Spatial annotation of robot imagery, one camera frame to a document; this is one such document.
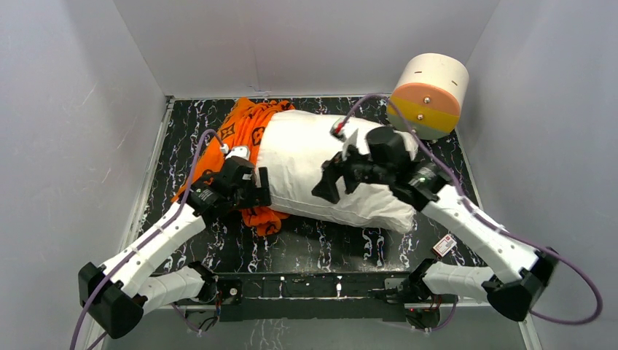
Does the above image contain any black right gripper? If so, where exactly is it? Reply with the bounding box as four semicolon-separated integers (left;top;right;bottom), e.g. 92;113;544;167
310;137;392;206

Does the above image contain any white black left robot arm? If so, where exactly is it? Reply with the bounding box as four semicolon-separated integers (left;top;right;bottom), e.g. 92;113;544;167
78;156;272;339

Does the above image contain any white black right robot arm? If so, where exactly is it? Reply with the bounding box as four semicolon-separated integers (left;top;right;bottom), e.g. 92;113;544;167
311;127;558;322

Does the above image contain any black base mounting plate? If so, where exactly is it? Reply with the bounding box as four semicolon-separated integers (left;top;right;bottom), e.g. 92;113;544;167
171;270;457;324

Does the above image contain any white cylinder with coloured lid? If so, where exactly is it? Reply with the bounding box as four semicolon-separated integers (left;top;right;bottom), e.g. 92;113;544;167
387;53;469;140

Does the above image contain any red white label tag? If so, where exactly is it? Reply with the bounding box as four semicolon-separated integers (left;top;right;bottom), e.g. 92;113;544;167
431;234;457;258

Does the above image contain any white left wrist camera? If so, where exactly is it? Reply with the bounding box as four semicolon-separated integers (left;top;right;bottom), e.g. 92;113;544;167
220;144;251;160

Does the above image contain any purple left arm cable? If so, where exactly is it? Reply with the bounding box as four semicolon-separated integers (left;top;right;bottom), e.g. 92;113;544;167
69;128;228;350

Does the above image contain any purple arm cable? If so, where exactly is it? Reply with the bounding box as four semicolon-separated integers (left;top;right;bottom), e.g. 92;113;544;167
69;128;228;350
340;93;603;334

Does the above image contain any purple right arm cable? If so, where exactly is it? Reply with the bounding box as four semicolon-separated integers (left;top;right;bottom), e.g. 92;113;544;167
340;93;603;334

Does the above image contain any aluminium front rail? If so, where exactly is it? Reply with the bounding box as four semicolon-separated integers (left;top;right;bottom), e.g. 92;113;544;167
94;275;531;310

